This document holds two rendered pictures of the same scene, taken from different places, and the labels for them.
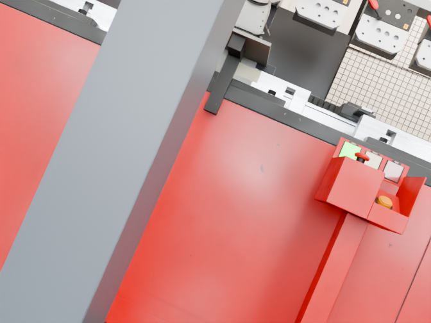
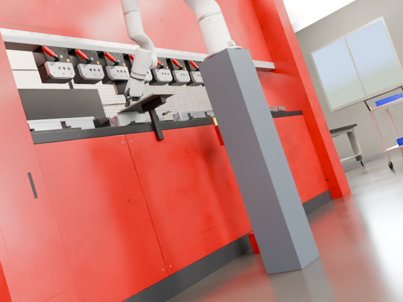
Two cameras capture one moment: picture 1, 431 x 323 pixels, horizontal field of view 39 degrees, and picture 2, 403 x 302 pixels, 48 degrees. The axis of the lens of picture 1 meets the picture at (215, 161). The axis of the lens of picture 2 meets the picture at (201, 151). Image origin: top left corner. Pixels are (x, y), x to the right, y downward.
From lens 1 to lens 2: 2.10 m
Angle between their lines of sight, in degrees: 59
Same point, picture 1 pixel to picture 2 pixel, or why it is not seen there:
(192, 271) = (198, 212)
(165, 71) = (261, 100)
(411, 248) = not seen: hidden behind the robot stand
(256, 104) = (168, 125)
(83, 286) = (293, 186)
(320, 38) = (88, 96)
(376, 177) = not seen: hidden behind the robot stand
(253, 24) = (140, 91)
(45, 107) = (109, 185)
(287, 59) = (83, 114)
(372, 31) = (161, 75)
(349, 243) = not seen: hidden behind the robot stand
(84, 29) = (94, 132)
